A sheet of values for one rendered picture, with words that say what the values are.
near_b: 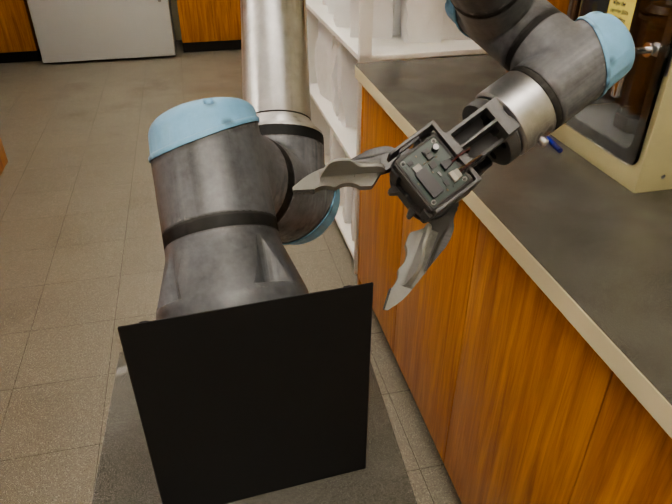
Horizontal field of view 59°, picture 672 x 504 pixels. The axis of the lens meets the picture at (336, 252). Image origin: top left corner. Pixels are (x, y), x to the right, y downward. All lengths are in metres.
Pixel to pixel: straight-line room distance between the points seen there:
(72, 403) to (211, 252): 1.67
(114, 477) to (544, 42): 0.62
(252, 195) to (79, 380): 1.74
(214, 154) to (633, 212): 0.85
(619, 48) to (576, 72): 0.05
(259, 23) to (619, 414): 0.72
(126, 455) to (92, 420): 1.40
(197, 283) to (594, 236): 0.75
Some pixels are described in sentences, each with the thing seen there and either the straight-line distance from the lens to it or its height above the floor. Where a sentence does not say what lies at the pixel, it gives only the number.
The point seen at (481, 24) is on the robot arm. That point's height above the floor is 1.34.
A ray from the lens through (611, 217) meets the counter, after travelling 1.19.
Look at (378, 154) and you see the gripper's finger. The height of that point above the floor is 1.23.
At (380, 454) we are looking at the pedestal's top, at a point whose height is 0.94.
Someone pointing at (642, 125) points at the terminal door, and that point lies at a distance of 1.25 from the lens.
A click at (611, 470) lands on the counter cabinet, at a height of 0.72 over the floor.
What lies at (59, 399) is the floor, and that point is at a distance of 2.22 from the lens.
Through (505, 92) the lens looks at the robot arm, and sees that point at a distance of 0.61.
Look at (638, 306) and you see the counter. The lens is 0.97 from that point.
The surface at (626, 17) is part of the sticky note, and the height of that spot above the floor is 1.24.
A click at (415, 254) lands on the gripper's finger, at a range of 0.59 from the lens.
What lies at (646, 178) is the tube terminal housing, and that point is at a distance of 1.30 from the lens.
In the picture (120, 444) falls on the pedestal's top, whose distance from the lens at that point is 0.73.
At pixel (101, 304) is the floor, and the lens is 2.58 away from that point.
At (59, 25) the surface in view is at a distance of 5.97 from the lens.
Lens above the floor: 1.47
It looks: 33 degrees down
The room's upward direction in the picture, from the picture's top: straight up
